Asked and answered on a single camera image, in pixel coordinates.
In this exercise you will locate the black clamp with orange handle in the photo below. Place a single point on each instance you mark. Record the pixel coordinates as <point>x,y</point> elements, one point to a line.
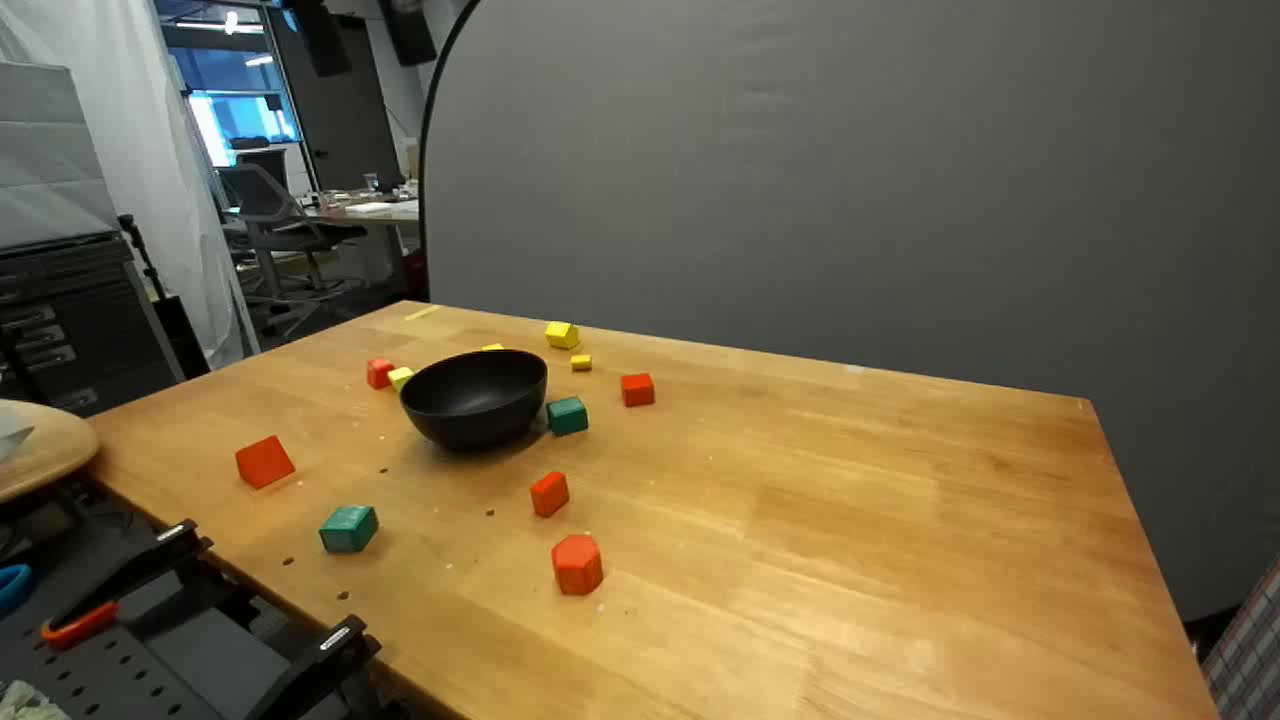
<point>100,600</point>

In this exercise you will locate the background desk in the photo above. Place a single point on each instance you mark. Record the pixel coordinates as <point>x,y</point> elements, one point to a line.
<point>383,232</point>

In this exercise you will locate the black bowl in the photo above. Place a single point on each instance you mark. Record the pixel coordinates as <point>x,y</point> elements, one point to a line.
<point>479,401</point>

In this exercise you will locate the small yellow block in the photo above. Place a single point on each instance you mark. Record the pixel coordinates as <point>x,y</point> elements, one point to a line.
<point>580,362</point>

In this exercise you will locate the small orange cube block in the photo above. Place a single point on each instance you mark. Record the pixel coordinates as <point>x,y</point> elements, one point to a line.
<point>550,492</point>

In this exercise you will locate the black perforated side table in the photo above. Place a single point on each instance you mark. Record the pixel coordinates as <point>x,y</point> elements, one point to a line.
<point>187,647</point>

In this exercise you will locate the yellow cube block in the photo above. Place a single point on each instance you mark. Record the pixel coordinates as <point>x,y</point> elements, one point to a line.
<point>560,333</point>

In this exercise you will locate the orange hexagonal block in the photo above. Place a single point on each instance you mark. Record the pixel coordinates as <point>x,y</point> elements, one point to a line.
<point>576,567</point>

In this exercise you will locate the orange wedge block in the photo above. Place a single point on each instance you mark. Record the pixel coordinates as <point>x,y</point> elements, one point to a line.
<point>266,462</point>

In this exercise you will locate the grey backdrop screen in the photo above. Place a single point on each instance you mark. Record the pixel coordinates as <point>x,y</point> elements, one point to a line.
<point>1044,193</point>

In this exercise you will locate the black equipment cabinet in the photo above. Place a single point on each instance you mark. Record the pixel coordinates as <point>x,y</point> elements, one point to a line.
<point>77,329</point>

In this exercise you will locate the teal cube block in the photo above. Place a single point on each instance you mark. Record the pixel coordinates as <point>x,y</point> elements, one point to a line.
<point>349,531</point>

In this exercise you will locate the blue ring object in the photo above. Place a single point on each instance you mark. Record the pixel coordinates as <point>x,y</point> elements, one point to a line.
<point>15,586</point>

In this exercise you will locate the round wooden board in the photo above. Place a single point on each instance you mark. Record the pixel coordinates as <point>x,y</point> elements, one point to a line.
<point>40,447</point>

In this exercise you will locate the red block behind bowl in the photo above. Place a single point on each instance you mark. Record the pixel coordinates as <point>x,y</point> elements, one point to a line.
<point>378,373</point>

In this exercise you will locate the black clamp front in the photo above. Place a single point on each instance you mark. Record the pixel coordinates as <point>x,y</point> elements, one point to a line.
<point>335,663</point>

